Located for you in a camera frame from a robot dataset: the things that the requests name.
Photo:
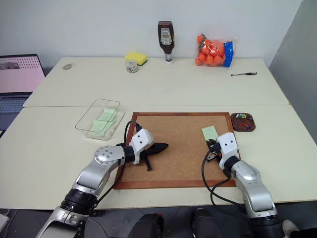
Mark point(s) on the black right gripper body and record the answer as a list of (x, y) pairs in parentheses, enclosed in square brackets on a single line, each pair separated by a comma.
[(216, 150)]

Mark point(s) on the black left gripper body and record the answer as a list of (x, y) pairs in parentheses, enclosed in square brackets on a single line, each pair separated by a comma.
[(148, 151)]

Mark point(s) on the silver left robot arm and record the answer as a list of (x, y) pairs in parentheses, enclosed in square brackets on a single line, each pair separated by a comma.
[(99, 171)]

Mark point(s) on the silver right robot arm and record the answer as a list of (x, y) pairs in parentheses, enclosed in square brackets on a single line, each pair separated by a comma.
[(252, 183)]

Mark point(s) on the green sticky note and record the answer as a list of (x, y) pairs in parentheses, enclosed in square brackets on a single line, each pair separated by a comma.
[(209, 132), (99, 126), (108, 114)]

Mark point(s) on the brown wooden tray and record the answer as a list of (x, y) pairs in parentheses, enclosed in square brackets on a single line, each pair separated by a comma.
[(243, 122)]

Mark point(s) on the clear plastic box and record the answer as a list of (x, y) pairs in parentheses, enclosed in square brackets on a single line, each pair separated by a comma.
[(99, 119)]

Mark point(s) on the wood-framed cork board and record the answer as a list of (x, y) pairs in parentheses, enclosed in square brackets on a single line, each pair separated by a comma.
[(178, 158)]

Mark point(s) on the dark rounded shape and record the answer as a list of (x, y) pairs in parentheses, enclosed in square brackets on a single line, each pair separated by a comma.
[(146, 225), (206, 223)]

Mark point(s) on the black pen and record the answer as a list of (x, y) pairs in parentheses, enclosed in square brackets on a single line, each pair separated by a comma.
[(244, 74)]

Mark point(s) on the small clear pushpin jar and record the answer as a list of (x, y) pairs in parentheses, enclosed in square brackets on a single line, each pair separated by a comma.
[(131, 66)]

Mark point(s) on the bag of orange balls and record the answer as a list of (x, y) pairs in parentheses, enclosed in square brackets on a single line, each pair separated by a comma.
[(213, 52)]

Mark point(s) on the yellow sponge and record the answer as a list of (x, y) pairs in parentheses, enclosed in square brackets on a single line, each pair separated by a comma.
[(135, 57)]

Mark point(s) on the white shoe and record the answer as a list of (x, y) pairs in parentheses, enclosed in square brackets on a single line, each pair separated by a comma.
[(290, 226)]

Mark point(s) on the brown sauce bottle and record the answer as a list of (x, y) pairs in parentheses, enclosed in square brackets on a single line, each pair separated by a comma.
[(166, 37)]

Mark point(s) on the grey partition panel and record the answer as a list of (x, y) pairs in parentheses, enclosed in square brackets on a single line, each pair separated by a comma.
[(294, 69)]

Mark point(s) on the open laptop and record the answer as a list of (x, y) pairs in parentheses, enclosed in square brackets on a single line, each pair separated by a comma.
[(17, 79)]

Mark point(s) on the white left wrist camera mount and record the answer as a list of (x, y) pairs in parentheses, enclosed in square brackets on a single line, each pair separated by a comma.
[(141, 142)]

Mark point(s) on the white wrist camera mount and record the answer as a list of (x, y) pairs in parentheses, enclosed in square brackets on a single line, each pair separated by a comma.
[(141, 142), (229, 145)]

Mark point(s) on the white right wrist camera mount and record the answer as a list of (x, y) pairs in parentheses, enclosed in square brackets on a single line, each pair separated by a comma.
[(229, 145)]

